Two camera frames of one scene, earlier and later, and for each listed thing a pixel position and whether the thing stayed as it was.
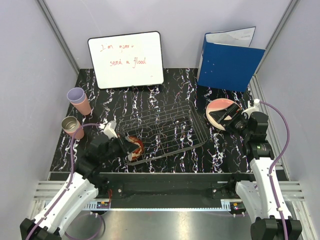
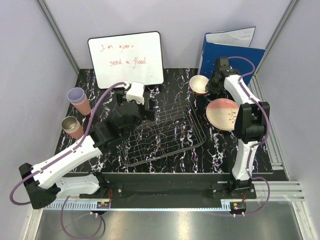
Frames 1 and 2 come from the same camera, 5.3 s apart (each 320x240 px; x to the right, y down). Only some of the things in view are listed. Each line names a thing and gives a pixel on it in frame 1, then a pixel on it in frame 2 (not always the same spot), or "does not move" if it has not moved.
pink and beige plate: x=217 y=104 does not move
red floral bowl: x=137 y=153 → x=197 y=84
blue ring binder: x=227 y=60 does not move
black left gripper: x=125 y=146 → x=149 y=113
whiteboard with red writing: x=127 y=60 does not move
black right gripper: x=235 y=113 → x=209 y=87
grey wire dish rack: x=163 y=129 does not move
